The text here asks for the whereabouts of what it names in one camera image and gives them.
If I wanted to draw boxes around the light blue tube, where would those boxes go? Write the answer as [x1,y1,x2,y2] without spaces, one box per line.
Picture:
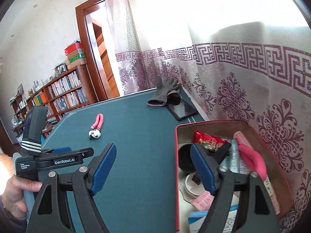
[228,139,240,174]

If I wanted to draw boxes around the black tablet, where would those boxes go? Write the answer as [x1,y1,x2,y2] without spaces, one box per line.
[167,99,198,121]

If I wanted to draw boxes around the wooden bookshelf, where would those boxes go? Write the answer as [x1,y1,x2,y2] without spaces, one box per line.
[10,64,96,138]

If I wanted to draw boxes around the yellow paper medicine packet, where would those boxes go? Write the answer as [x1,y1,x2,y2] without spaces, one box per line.
[264,176,280,215]

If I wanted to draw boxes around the dark grey glove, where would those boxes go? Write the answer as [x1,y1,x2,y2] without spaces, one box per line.
[147,76,182,107]

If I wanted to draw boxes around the pink hair roller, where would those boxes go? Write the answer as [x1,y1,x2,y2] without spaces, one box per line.
[233,131,252,148]

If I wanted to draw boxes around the black pouch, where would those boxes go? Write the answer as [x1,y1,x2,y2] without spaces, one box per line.
[177,141,232,175]

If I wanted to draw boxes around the pink foam curler loop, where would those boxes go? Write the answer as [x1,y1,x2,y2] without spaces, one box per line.
[91,113,104,130]

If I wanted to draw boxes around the patterned lace curtain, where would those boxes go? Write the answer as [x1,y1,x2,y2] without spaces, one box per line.
[105,0,310,232]

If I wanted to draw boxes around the red snack packet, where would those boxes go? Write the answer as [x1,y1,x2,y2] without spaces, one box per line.
[193,131,229,151]

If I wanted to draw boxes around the blue white medicine box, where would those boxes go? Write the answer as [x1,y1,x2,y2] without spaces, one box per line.
[187,204,240,233]

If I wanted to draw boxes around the pink striped card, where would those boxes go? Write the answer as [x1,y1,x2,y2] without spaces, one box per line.
[191,190,214,211]

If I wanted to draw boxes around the wooden door frame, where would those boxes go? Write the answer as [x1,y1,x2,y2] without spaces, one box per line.
[75,0,120,102]

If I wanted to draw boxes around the person left hand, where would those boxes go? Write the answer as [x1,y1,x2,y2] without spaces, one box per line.
[0,154,43,220]

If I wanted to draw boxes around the stacked cardboard boxes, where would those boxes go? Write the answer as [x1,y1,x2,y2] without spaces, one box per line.
[64,41,87,70]

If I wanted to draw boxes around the red tin storage box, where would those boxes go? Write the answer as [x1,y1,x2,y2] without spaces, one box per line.
[175,119,293,232]

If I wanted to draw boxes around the panda figurine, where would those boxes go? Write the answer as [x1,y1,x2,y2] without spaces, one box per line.
[89,128,101,139]

